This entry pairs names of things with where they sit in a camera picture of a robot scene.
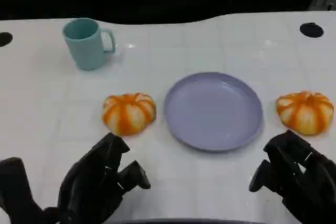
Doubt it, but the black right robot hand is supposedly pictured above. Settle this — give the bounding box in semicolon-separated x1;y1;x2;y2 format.
248;130;336;224

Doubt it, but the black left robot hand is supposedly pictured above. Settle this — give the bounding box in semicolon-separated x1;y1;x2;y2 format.
0;132;152;224

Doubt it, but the lilac plate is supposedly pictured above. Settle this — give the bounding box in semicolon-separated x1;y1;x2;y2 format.
164;71;264;153

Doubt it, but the pale green mug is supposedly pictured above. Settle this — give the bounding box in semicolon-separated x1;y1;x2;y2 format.
62;18;117;71

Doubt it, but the orange and white bread roll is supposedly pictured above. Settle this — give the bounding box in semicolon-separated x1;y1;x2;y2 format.
275;90;334;137
101;92;158;137

